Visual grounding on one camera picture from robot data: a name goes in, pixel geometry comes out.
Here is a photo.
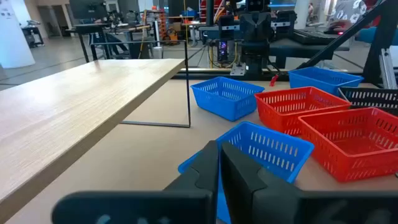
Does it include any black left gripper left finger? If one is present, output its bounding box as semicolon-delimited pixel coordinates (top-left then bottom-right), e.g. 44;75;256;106
164;140;220;224

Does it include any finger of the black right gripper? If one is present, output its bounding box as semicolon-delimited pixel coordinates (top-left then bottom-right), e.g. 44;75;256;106
255;12;273;41
239;12;256;41

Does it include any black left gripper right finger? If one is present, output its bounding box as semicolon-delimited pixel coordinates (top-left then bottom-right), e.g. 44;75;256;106
220;142;304;224

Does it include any blue plastic slotted basket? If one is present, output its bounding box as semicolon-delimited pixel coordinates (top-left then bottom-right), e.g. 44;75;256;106
287;66;364;96
190;76;266;122
177;121;315;224

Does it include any red plastic slotted basket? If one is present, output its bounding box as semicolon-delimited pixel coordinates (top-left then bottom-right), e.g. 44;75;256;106
297;107;398;183
254;86;352;137

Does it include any black plastic slotted basket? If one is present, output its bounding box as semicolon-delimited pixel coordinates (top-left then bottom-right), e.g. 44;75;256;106
337;86;398;118

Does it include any wooden shelf with black legs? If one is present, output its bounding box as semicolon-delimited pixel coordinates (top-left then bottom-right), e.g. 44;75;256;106
0;39;192;223

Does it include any black computer tower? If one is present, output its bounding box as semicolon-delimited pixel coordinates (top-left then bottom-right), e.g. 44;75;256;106
217;40;229;62

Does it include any black keyboard desk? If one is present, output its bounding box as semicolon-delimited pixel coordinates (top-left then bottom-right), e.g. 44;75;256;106
269;39;351;70

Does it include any black computer keyboard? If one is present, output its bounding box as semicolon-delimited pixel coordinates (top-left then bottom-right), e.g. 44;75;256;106
294;29;338;45

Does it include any person's hand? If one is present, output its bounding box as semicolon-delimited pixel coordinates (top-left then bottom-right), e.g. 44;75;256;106
328;20;352;34

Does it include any silver aluminium extrusion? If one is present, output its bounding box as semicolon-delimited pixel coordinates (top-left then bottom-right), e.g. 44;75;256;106
379;46;398;90

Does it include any black workbench table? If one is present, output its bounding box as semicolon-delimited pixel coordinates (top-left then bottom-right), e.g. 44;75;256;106
65;22;156;63

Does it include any black computer monitor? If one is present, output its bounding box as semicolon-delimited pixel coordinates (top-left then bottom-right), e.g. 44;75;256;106
68;0;108;20

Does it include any white pillar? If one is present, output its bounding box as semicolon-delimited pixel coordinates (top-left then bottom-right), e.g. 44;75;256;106
0;0;37;69

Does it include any black aluminium table frame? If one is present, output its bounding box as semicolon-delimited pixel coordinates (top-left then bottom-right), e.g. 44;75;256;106
172;0;398;90

